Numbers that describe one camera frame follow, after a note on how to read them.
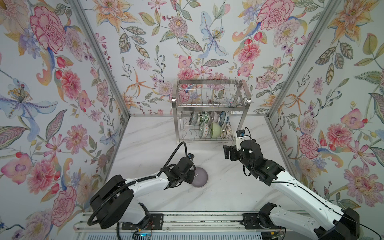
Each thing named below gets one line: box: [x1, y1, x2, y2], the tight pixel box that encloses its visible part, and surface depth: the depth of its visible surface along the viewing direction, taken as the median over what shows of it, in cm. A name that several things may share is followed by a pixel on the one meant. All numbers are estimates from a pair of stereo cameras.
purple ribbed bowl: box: [210, 111, 219, 123], surface depth 108 cm
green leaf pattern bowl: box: [199, 111, 210, 124], surface depth 108 cm
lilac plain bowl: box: [191, 167, 208, 188], surface depth 87 cm
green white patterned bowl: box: [199, 122, 209, 138], surface depth 100 cm
